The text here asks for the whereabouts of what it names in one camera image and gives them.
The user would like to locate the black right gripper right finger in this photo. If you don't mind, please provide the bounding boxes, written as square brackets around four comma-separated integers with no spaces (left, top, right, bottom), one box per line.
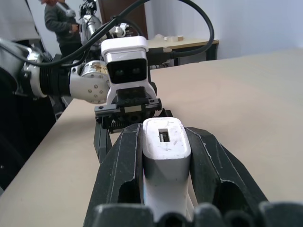
[184,126,269,215]

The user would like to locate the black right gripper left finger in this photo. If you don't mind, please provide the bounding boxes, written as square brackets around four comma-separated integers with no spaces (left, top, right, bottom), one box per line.
[83,123,145,227]

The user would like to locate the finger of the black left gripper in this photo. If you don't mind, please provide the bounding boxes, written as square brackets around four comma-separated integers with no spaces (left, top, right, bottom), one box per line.
[153,108,175,118]
[93,121,113,164]

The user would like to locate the white charger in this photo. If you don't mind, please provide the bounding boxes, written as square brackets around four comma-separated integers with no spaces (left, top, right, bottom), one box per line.
[141,117,199,222]

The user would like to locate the light wooden background table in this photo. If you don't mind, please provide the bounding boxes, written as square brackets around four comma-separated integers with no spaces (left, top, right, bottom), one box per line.
[146,35,220,67]

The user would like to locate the light wooden blocks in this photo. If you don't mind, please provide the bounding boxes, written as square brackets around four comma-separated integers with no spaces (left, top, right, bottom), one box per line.
[164,35,184,42]

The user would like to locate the black robot torso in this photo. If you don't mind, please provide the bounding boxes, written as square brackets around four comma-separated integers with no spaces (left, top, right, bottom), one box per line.
[0,66,69,191]

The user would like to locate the silver background robot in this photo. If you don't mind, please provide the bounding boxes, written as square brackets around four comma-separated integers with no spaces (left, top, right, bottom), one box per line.
[78,0,103,46]

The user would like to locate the brown wooden door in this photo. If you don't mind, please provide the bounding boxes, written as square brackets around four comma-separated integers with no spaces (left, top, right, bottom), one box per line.
[98,0,149,40]

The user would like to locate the person in grey sweater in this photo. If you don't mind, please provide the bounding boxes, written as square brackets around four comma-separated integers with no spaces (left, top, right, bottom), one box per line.
[44,0,82,58]

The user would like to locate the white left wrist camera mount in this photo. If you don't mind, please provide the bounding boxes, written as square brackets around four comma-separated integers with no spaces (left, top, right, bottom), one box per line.
[100,35,158,106]

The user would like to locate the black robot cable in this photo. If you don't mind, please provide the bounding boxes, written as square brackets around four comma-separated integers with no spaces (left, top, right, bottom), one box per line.
[23,0,215,70]

